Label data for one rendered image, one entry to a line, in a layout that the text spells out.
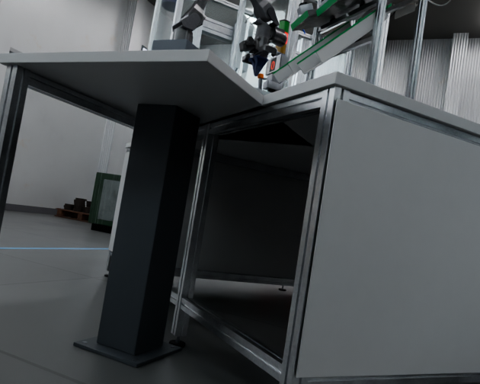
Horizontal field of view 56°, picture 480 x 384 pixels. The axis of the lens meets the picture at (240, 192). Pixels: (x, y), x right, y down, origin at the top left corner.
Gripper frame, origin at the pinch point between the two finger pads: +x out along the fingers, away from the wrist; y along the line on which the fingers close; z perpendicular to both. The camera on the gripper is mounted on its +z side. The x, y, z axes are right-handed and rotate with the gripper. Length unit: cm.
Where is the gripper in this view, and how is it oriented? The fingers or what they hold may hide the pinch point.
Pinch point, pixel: (257, 68)
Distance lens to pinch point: 184.4
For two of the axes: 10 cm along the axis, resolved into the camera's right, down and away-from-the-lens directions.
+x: -1.7, 9.8, -0.6
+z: -8.7, -1.7, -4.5
